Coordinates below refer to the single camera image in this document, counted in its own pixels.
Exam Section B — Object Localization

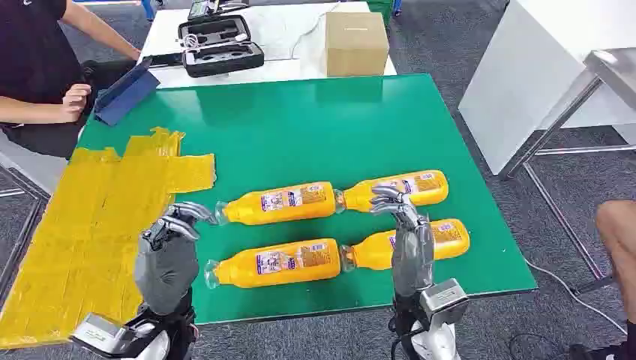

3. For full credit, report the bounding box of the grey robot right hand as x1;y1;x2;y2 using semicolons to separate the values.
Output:
370;186;437;299

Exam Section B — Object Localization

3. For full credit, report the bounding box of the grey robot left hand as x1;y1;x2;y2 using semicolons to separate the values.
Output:
133;201;220;317

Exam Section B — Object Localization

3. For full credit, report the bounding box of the person's right hand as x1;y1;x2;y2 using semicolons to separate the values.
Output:
61;83;94;123

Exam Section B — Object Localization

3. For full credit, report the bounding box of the orange drink bottle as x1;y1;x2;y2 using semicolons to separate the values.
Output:
203;238;344;290
214;181;344;227
335;169;450;214
340;218;470;273

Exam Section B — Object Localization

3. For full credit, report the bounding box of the black phone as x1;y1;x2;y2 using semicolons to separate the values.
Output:
148;52;184;68

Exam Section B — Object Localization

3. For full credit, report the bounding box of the blue tablet folder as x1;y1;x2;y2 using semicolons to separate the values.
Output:
94;57;161;127

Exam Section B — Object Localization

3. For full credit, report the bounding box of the person in black top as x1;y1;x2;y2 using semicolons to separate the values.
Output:
0;0;143;160

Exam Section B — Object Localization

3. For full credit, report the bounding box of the white bench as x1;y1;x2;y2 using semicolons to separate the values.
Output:
0;129;68;196

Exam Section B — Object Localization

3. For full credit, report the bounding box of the open black foam case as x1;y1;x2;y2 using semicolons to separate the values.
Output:
178;14;266;79

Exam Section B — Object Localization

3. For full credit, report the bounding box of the yellow taped sheet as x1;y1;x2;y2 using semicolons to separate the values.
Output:
0;126;217;350

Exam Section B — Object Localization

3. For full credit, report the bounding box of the white table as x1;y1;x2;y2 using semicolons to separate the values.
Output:
139;0;398;89

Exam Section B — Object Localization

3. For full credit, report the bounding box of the green table mat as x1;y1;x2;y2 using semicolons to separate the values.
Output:
76;73;539;326

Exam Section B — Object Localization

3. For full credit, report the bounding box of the person's bare leg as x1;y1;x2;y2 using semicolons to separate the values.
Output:
595;199;636;324

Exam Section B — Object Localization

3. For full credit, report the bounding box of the black sneaker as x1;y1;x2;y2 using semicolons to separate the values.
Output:
568;320;636;360

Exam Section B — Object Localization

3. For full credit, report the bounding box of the white board panel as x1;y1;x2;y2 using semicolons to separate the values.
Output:
457;0;636;176

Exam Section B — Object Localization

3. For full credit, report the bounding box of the brown cardboard box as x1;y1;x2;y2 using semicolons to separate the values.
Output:
325;11;390;78

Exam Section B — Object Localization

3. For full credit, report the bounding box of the green crate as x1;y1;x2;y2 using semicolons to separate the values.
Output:
367;0;396;29

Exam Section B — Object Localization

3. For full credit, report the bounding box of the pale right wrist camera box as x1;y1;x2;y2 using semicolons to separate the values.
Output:
419;277;470;325

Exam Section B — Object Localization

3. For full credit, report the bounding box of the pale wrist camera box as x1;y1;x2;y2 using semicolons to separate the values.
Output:
69;313;137;358
419;277;470;325

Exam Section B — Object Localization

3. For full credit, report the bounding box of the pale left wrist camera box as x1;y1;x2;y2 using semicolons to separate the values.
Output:
69;313;137;358

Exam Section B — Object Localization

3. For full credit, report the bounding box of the grey metal floor frame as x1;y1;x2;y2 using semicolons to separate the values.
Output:
0;166;51;299

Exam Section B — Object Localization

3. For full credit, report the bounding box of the black floor cable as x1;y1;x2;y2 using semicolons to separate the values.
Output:
506;331;572;360

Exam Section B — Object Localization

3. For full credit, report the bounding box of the white cable on table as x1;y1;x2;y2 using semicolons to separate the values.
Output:
290;2;344;58

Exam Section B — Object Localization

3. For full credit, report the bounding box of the steel frame table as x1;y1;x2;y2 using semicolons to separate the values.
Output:
499;48;636;294

